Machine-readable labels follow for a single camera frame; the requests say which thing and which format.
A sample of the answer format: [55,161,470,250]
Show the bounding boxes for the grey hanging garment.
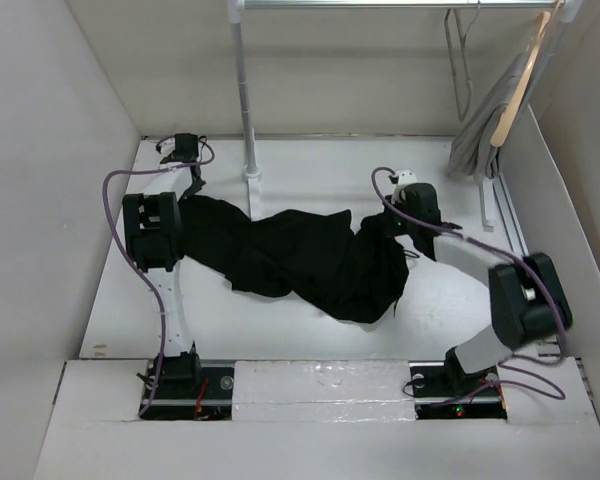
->
[447,53,528,180]

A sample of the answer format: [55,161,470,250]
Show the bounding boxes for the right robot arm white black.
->
[379,171,573,398]

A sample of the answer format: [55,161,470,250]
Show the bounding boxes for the silver clothes rack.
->
[226,0,586,233]

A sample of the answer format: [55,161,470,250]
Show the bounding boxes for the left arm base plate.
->
[137,363,235,421]

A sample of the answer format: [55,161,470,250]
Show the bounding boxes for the black trousers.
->
[179,195,409,324]

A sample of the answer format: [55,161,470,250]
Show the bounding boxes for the grey wire hanger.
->
[443,0,481,122]

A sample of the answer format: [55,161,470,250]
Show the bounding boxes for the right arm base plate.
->
[403,362,507,421]

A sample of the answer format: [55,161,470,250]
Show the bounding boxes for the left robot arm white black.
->
[122,133,207,400]

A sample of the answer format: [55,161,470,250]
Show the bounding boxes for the wooden hanger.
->
[490,11,552,148]

